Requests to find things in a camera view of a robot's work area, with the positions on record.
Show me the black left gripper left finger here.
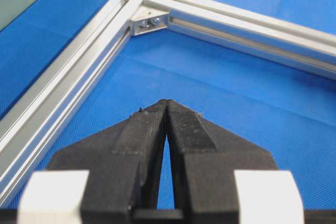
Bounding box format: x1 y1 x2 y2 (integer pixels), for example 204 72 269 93
47 99 167 223

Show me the aluminium extrusion frame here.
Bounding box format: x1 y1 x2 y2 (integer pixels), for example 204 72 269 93
1 0 335 208

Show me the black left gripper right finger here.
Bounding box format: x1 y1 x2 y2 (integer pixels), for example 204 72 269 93
166 100 278 223

